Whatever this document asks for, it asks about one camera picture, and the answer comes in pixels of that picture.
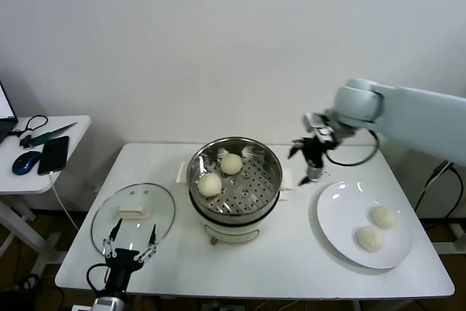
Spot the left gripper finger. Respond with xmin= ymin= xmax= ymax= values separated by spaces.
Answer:
xmin=101 ymin=218 xmax=124 ymax=258
xmin=133 ymin=224 xmax=158 ymax=263

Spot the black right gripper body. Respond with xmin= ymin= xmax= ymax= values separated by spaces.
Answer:
xmin=300 ymin=137 xmax=331 ymax=170

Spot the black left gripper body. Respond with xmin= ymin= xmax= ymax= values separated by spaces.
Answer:
xmin=103 ymin=249 xmax=146 ymax=296

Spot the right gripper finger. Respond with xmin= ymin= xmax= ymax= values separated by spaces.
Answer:
xmin=298 ymin=166 xmax=324 ymax=187
xmin=287 ymin=138 xmax=307 ymax=160

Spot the round glass pot lid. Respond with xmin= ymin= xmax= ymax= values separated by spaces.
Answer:
xmin=90 ymin=182 xmax=176 ymax=256

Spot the white steamed baozi bun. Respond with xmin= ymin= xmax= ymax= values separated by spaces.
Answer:
xmin=370 ymin=205 xmax=399 ymax=231
xmin=197 ymin=173 xmax=223 ymax=197
xmin=220 ymin=153 xmax=243 ymax=176
xmin=355 ymin=226 xmax=384 ymax=253

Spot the stainless steel steamer basket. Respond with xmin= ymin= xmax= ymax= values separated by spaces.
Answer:
xmin=187 ymin=137 xmax=284 ymax=217

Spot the large white plate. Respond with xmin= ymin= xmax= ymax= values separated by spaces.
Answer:
xmin=315 ymin=181 xmax=415 ymax=271

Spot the white electric cooker base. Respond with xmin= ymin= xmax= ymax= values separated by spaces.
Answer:
xmin=176 ymin=163 xmax=295 ymax=245

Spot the black smartphone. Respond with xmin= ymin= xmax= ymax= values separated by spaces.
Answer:
xmin=36 ymin=135 xmax=70 ymax=176

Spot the small white side table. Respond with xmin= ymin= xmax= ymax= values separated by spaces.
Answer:
xmin=0 ymin=114 xmax=92 ymax=267

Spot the blue computer mouse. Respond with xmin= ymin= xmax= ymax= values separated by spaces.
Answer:
xmin=11 ymin=150 xmax=42 ymax=176

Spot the black laptop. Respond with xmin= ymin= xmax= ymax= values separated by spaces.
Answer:
xmin=0 ymin=78 xmax=19 ymax=144

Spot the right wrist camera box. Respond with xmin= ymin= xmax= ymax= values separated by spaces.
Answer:
xmin=303 ymin=112 xmax=338 ymax=143

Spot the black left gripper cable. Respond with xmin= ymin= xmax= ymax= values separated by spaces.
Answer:
xmin=86 ymin=263 xmax=112 ymax=296

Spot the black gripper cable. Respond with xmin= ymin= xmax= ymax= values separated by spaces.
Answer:
xmin=86 ymin=263 xmax=112 ymax=296
xmin=325 ymin=130 xmax=382 ymax=166

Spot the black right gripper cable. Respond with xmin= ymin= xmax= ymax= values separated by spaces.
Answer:
xmin=325 ymin=130 xmax=382 ymax=166

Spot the white charging cable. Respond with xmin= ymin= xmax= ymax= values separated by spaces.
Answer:
xmin=49 ymin=171 xmax=79 ymax=231

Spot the black floor cable tangle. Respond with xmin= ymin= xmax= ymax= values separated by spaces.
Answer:
xmin=14 ymin=272 xmax=65 ymax=311

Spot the black power adapter cable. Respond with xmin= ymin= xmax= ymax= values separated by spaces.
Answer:
xmin=413 ymin=160 xmax=466 ymax=232

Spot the black looped cord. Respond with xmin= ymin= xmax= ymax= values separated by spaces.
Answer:
xmin=10 ymin=114 xmax=50 ymax=138

